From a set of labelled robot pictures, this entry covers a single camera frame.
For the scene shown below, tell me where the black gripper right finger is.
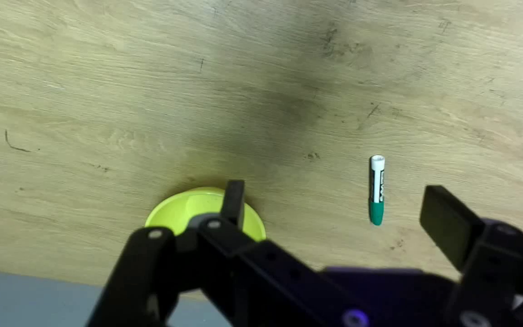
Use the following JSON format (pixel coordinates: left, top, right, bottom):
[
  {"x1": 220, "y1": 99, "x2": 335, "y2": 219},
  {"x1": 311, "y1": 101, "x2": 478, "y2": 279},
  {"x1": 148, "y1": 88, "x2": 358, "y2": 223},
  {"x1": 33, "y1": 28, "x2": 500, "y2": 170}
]
[{"x1": 420, "y1": 184, "x2": 523, "y2": 327}]

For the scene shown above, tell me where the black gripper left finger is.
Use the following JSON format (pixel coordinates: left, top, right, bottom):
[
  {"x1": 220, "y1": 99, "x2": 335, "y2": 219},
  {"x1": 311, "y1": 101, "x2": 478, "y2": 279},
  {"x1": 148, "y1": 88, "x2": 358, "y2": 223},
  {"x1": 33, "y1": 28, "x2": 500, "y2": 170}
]
[{"x1": 86, "y1": 179, "x2": 366, "y2": 327}]

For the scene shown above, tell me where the green and white marker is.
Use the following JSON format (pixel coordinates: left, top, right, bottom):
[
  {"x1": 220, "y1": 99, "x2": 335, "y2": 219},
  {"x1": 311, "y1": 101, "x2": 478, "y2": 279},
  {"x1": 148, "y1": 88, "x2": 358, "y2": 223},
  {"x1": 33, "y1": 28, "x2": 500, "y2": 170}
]
[{"x1": 369, "y1": 154, "x2": 386, "y2": 224}]

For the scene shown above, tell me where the yellow plastic bowl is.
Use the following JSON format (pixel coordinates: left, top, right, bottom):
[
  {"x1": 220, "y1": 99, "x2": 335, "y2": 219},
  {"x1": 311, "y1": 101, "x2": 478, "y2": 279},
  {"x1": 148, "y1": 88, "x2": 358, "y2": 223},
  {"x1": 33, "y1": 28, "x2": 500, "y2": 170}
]
[{"x1": 146, "y1": 186, "x2": 268, "y2": 241}]

